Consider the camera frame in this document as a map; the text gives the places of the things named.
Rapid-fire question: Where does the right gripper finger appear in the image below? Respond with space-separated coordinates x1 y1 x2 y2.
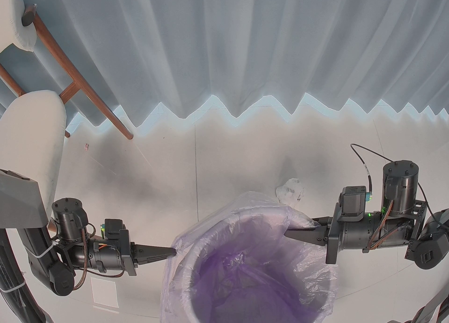
297 236 329 248
284 216 329 239

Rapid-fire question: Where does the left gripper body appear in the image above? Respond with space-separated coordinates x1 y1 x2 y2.
83 228 139 278

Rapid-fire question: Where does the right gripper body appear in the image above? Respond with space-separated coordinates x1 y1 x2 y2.
325 202 386 265

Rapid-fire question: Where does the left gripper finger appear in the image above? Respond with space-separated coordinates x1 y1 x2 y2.
134 254 176 267
131 243 177 256

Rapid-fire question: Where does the white paper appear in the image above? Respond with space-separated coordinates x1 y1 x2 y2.
275 178 305 207

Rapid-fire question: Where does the white trash bin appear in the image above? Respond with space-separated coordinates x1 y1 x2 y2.
189 206 335 323

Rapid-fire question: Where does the purple plastic bag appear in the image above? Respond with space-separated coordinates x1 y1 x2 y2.
159 191 340 323

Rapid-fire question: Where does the white cushioned wooden chair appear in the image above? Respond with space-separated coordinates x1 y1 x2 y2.
0 0 134 233

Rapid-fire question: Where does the pale blue curtain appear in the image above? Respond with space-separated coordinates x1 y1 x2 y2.
0 0 449 133

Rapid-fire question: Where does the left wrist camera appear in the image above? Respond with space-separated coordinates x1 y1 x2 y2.
100 219 127 242

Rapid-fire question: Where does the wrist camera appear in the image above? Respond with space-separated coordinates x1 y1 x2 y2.
100 219 127 242
338 185 372 218

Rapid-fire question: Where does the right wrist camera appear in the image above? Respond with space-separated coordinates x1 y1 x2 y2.
338 185 372 218

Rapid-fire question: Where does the black cable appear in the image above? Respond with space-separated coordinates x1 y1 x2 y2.
350 143 396 197

